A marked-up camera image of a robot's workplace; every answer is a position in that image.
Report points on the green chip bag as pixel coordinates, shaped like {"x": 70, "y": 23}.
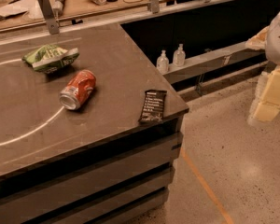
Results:
{"x": 50, "y": 58}

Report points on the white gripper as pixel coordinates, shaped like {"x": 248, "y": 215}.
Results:
{"x": 278, "y": 42}

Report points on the black snack bar wrapper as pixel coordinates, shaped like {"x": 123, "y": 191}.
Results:
{"x": 153, "y": 106}

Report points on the white paper stack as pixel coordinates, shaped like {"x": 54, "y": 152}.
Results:
{"x": 29, "y": 7}

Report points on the red coke can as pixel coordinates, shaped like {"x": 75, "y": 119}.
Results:
{"x": 78, "y": 90}

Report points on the clear sanitizer bottle left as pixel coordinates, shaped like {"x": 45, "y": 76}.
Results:
{"x": 163, "y": 63}

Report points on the grey metal shelf rail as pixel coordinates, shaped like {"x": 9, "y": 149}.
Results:
{"x": 211, "y": 61}

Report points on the dark drawer cabinet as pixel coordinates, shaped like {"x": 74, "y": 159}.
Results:
{"x": 111, "y": 183}

